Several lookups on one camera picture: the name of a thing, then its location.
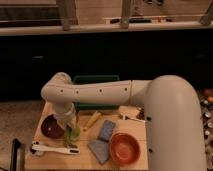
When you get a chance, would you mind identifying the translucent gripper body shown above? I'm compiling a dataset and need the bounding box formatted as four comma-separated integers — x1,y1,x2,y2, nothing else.
54,107,77,129

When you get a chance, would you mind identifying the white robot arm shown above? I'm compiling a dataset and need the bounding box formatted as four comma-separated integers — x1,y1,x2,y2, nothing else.
41,72,207,171

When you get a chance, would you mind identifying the green plastic cup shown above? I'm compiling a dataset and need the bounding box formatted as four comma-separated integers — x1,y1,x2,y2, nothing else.
70,126,80,142

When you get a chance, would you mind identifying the dark red pan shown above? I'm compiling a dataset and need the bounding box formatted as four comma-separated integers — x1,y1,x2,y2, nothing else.
41,115,64,139

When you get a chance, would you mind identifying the green plastic tray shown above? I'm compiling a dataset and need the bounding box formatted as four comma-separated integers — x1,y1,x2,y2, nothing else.
73,75,120,111

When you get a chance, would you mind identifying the blue sponge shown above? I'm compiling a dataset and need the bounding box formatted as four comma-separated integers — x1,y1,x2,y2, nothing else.
98,120,115,141

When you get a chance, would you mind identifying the grey blue cloth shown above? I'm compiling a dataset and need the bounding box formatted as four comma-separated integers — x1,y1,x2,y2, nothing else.
88,139,109,164

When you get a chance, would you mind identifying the silver fork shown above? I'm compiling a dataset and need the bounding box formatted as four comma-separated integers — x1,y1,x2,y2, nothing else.
119,114,144,122

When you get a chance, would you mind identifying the black stand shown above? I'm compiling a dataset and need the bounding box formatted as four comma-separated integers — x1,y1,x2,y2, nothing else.
9,138,25,171

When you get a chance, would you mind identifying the orange bowl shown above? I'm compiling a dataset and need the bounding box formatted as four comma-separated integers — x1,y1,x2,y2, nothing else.
109,133,141,166

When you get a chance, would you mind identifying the brown pine cone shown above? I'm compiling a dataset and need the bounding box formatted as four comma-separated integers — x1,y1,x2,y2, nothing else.
139,108,145,120

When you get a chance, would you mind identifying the spice bottle rack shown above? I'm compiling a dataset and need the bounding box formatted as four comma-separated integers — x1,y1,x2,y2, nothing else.
200,89,213,154

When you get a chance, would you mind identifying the white handled brush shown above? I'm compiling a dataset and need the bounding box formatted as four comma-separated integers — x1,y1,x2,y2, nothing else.
31,142,80,155

